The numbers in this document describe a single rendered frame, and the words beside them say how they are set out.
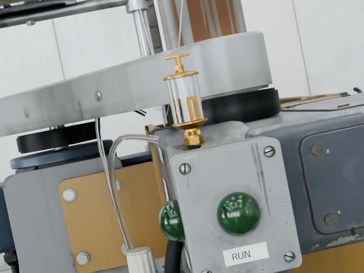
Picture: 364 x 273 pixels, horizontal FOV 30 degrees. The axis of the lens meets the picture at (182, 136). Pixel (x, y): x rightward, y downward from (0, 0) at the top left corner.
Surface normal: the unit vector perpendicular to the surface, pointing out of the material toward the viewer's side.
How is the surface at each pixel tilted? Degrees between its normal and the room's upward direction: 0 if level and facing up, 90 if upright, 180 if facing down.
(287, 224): 90
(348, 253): 90
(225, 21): 90
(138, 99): 90
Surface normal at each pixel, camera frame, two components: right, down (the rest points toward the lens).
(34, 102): -0.71, 0.18
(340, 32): 0.08, 0.04
